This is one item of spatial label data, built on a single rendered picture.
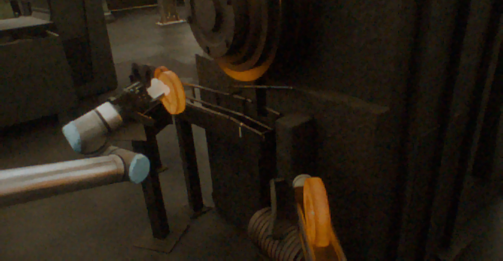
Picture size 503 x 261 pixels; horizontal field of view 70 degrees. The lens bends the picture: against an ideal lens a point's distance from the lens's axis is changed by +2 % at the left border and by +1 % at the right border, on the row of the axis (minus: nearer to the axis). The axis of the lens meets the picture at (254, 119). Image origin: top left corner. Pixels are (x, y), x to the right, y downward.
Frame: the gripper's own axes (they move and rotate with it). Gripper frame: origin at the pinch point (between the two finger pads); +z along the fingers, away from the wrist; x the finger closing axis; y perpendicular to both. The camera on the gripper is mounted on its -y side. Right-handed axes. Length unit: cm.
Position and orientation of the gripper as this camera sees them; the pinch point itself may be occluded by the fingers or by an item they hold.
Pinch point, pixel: (170, 87)
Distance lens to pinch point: 132.4
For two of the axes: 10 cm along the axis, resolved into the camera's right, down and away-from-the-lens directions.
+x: -6.0, -2.9, 7.4
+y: -2.8, -7.9, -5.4
